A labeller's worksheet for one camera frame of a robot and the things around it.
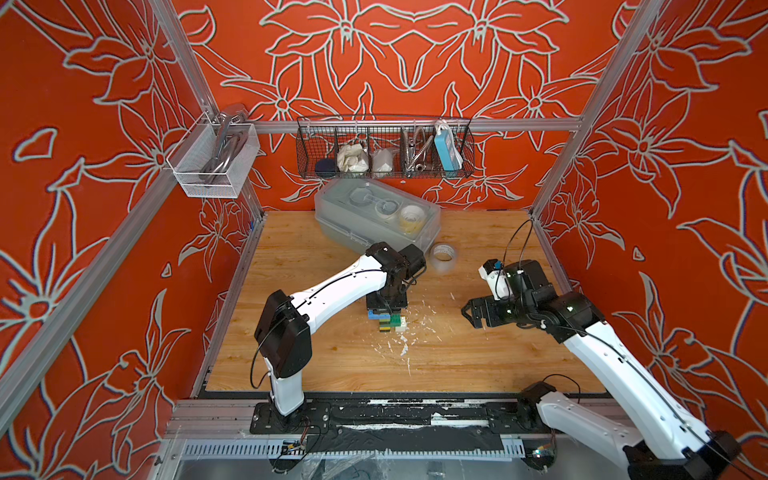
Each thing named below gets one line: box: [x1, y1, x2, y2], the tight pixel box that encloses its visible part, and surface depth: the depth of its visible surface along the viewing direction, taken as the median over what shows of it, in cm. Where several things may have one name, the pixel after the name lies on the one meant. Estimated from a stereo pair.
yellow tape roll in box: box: [399, 205, 425, 235], surface depth 96 cm
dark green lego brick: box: [390, 313, 401, 327], surface depth 87 cm
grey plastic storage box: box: [314, 178, 442, 253], surface depth 97 cm
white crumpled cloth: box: [337, 143, 369, 173], surface depth 92 cm
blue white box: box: [433, 119, 463, 171], surface depth 89 cm
